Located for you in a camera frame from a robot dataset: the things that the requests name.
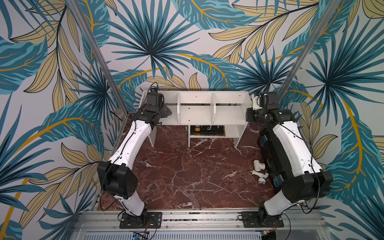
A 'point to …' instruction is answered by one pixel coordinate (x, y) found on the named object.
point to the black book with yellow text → (207, 130)
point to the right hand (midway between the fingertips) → (249, 112)
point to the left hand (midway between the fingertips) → (159, 109)
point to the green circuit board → (137, 238)
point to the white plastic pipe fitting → (258, 167)
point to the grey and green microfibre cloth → (165, 111)
